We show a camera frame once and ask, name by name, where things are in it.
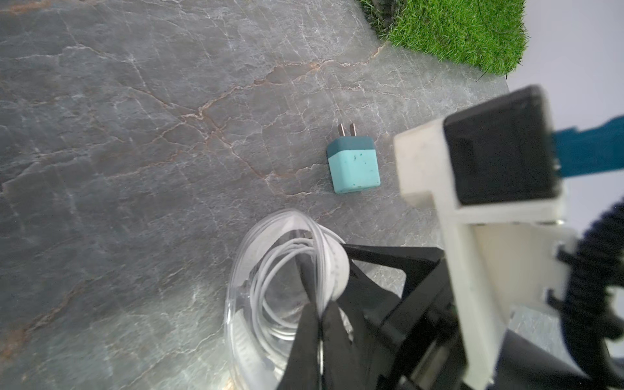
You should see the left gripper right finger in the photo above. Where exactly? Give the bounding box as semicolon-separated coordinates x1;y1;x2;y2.
322;302;365;390

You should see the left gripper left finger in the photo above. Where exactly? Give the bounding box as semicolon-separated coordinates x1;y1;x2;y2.
277;302;321;390

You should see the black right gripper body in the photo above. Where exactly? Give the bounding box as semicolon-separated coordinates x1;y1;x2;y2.
338;244;467;389

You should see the teal charger block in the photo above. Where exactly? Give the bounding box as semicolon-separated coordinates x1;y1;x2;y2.
327;123;381;194

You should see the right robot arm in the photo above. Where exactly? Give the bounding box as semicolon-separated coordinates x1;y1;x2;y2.
341;115;623;389

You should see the green artificial grass mat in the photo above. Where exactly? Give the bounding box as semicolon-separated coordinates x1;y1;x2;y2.
360;0;528;76

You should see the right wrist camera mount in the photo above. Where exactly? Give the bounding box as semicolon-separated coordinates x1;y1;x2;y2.
393;85;576;389

